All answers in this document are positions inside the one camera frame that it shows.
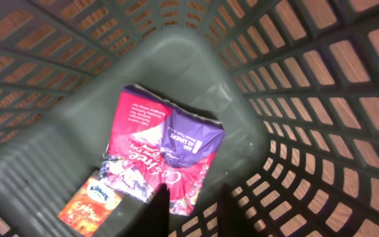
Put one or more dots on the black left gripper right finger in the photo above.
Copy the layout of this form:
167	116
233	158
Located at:
230	220

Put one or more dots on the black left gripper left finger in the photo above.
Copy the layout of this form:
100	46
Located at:
153	221

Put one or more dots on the orange Kleenex tissue pack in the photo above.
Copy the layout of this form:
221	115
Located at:
90	206

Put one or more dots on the red purple liner pack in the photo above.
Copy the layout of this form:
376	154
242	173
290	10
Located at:
153	141

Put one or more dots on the dark grey plastic basket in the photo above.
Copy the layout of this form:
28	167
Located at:
295	84

